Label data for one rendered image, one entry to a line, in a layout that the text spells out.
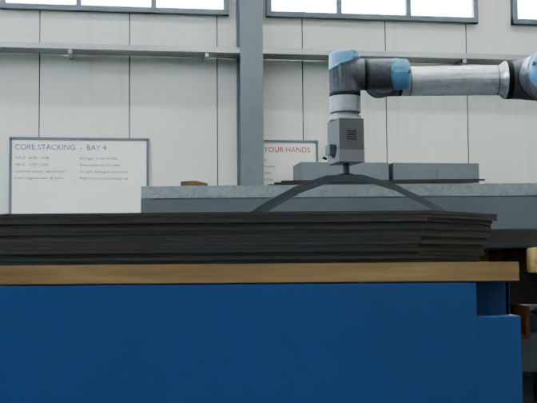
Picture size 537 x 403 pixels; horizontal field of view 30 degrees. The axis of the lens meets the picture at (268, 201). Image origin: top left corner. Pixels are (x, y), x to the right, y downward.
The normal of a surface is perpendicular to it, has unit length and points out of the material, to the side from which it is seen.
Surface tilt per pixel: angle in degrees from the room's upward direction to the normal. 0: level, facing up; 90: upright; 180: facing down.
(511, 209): 90
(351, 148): 90
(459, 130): 90
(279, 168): 90
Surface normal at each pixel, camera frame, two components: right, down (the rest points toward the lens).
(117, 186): 0.15, -0.07
